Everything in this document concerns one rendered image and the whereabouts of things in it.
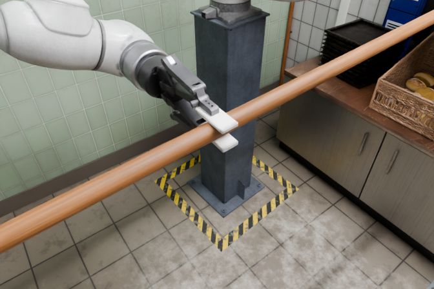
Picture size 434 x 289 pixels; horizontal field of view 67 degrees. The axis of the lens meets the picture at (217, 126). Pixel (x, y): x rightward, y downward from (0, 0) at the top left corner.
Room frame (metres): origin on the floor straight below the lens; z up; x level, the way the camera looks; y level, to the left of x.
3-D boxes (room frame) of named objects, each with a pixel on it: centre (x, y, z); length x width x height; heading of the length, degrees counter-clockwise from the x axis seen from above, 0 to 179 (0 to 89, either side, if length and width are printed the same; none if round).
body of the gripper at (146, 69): (0.52, 0.09, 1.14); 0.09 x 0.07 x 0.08; 37
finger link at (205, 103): (0.42, 0.02, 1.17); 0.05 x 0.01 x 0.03; 37
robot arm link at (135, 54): (0.58, 0.14, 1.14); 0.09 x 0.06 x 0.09; 127
